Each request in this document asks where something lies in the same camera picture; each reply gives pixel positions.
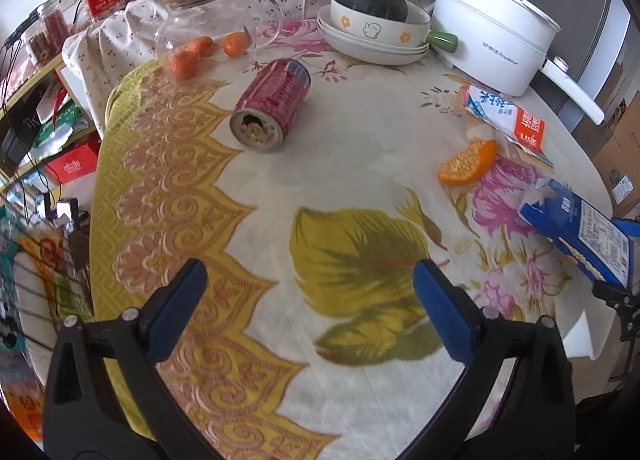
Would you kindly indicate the white electric cooking pot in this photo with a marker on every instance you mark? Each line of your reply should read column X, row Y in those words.
column 490, row 55

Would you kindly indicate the dark green squash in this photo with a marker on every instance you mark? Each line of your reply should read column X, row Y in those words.
column 372, row 0

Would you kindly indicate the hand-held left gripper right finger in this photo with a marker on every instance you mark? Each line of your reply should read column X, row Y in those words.
column 442, row 312

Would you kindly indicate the dark red drink can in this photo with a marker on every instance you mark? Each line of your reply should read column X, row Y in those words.
column 272, row 95

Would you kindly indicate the small-flower print cloth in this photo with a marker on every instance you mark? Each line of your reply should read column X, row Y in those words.
column 110, row 50

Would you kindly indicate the red box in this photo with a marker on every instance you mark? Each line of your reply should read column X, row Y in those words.
column 72, row 165

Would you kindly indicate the long blue carton box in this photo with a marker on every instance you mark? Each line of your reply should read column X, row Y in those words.
column 585, row 230

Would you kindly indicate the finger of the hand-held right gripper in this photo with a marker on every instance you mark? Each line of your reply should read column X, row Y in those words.
column 620, row 297

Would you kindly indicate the tangerine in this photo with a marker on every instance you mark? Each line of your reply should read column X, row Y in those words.
column 235, row 44
column 184, row 65
column 201, row 46

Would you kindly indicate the jar of dried red fruit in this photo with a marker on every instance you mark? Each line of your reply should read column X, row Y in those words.
column 52, row 25
column 37, row 45

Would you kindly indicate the cardboard box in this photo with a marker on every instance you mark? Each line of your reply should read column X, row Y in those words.
column 620, row 160

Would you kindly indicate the green packet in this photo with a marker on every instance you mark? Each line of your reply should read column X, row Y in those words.
column 60, row 125

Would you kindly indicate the clear snack bag orange label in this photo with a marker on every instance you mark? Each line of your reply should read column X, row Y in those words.
column 500, row 115

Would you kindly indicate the yellow floral tablecloth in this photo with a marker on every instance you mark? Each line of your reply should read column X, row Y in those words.
column 350, row 165

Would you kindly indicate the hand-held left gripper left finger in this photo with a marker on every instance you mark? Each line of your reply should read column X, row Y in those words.
column 175, row 310

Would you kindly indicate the wooden shelf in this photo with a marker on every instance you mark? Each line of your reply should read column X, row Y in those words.
column 30, row 85

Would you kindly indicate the glass teapot with wooden lid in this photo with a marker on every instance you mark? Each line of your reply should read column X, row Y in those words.
column 200, row 20

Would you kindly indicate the orange peel piece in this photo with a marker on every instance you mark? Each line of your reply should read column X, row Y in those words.
column 465, row 164

